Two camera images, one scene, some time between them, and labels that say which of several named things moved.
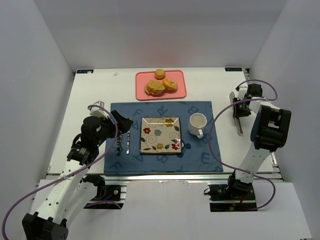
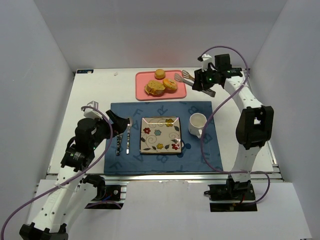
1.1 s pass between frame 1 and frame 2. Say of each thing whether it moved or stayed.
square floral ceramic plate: stayed
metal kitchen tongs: moved
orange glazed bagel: stayed
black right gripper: moved
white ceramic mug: stayed
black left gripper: stayed
